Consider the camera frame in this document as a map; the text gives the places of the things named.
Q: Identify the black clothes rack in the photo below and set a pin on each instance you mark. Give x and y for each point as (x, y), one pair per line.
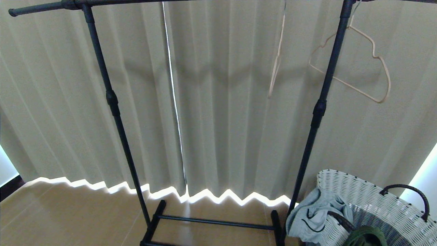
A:
(112, 100)

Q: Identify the white laundry basket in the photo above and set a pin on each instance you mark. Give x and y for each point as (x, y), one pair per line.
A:
(375, 201)

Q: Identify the pink clothes hanger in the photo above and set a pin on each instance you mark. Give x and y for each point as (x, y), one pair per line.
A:
(344, 83)
(269, 92)

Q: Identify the green printed shirt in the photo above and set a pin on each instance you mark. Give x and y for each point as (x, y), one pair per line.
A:
(365, 236)

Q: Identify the beige curtain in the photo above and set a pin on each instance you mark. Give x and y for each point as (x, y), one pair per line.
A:
(222, 102)

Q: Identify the pale grey shorts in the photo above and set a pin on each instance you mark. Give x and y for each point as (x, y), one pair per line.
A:
(317, 212)

